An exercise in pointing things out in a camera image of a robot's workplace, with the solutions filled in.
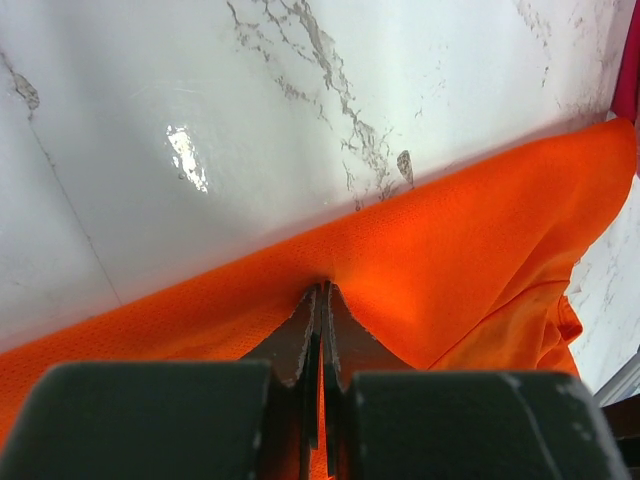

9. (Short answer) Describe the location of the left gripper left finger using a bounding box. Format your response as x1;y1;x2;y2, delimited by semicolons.
1;286;322;479

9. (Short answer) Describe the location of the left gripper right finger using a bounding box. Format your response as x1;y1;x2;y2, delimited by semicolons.
322;283;630;479

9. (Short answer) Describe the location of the orange t shirt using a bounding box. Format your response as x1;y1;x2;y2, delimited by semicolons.
1;119;636;479

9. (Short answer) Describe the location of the crimson folded t shirt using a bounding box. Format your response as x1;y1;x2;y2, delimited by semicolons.
612;0;640;176

